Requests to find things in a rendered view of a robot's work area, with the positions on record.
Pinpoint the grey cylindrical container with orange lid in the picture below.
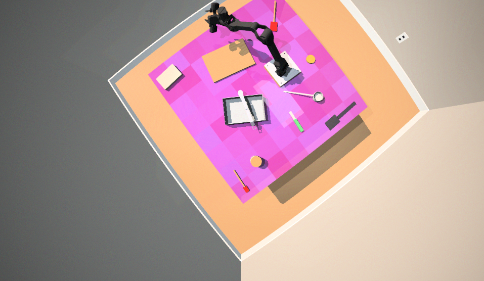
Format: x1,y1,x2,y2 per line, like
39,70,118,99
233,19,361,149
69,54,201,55
250,156,262,167

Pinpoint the yellow round disc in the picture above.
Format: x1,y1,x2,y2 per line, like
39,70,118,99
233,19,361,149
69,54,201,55
306,55,315,64

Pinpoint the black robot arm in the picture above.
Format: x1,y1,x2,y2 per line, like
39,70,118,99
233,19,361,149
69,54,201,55
207,7,289,77

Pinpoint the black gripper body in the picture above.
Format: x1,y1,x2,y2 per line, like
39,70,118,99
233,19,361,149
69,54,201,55
209,3,221,33

